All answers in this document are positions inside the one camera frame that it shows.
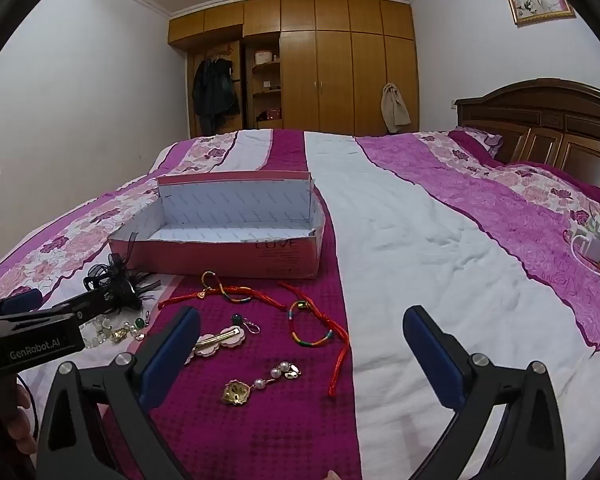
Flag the pink flower hair clip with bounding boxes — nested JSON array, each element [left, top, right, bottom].
[[185, 326, 247, 361]]

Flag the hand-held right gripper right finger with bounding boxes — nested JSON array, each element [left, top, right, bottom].
[[402, 305, 567, 480]]

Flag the dark wooden headboard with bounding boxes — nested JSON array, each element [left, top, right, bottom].
[[454, 78, 600, 201]]

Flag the gold pearl brooch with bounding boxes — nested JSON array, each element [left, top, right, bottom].
[[222, 361, 302, 407]]

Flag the red rainbow knotted string bracelet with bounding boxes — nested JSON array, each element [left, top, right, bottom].
[[157, 271, 287, 311]]

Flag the small toy items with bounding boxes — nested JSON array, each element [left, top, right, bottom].
[[575, 205, 600, 267]]

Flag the black hanging clothes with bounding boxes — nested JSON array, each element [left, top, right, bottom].
[[192, 55, 241, 133]]

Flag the beige hanging bag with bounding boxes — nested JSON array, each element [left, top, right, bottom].
[[381, 82, 412, 134]]

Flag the pink cardboard box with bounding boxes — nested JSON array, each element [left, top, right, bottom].
[[107, 170, 327, 280]]

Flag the red string bracelet with bell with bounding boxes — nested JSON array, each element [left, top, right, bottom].
[[278, 281, 351, 397]]

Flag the black lace hair accessory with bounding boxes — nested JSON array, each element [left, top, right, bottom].
[[83, 252, 162, 311]]

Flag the purple floral pillow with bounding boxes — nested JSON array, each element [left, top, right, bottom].
[[447, 126, 505, 161]]

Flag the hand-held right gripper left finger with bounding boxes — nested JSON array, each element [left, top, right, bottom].
[[34, 305, 202, 480]]

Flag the person's left hand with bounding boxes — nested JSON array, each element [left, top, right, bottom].
[[0, 382, 37, 456]]

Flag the white bead bracelet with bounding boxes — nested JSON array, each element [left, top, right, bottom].
[[80, 315, 131, 351]]

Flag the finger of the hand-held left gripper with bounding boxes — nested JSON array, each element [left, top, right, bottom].
[[44, 285, 137, 317], [0, 291, 44, 319]]

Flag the white charging cable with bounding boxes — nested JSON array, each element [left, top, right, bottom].
[[569, 230, 600, 282]]

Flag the wooden wardrobe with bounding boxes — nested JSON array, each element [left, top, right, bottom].
[[168, 0, 421, 137]]

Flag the green bead earring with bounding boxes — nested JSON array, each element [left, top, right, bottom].
[[132, 312, 153, 341], [231, 312, 261, 336]]

